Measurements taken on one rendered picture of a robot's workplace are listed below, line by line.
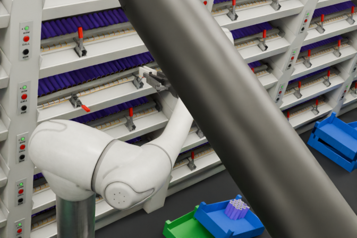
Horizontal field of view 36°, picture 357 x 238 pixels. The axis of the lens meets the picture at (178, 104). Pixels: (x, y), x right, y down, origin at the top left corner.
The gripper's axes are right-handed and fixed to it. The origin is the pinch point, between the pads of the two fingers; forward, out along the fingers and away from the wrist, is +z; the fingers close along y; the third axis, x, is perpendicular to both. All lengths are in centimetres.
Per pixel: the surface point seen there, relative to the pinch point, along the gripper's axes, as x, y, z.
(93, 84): -2.4, -17.7, 8.3
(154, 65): -2.2, 10.4, 9.1
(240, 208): -79, 52, -4
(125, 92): -7.3, -6.4, 4.8
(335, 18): -4, 131, 9
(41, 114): -6.6, -39.7, 5.7
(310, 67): -27, 114, 9
